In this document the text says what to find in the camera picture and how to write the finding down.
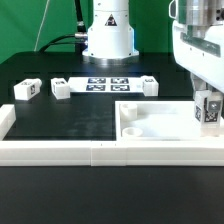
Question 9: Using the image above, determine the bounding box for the white marker tag sheet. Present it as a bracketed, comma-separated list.
[68, 77, 142, 93]

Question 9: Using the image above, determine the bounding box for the white square tabletop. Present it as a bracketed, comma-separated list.
[115, 101, 224, 149]

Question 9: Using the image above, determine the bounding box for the black cable bundle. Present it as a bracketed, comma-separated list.
[39, 0, 88, 53]

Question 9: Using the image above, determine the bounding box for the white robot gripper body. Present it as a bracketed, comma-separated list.
[172, 21, 224, 93]

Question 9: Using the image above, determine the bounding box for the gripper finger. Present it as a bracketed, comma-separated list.
[190, 73, 209, 97]
[206, 87, 221, 112]

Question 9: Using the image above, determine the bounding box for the thin white cable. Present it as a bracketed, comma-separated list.
[33, 0, 51, 52]

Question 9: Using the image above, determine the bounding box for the white U-shaped fence wall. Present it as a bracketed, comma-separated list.
[0, 104, 224, 166]

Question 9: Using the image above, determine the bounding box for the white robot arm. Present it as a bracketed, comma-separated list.
[83, 0, 224, 112]

